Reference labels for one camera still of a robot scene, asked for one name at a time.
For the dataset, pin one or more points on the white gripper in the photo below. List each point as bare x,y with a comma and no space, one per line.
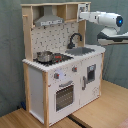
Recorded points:
90,16

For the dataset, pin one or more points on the white toy microwave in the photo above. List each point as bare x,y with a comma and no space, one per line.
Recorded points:
82,8

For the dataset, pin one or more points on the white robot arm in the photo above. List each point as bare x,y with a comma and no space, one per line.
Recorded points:
111,22

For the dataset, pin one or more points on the wooden toy kitchen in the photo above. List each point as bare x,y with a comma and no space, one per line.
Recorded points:
55,38

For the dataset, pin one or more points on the grey toy sink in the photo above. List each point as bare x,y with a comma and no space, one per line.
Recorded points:
79,51

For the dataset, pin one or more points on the grey range hood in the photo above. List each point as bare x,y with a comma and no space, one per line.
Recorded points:
48,18

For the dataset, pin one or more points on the white cabinet door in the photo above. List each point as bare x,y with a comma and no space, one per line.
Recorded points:
90,79

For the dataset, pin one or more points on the right red stove knob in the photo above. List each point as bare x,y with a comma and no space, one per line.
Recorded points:
74,69

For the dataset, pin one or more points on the red stove knob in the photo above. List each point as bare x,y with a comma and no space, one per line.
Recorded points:
56,75
74,69

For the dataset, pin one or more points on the silver toy pot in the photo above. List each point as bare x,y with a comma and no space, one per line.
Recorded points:
45,56

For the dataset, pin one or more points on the black toy stovetop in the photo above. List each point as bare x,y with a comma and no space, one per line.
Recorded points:
57,58

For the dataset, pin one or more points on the left red stove knob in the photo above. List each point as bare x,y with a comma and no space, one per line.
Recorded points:
56,75

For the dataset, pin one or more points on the toy oven door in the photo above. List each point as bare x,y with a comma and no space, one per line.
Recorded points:
61,100

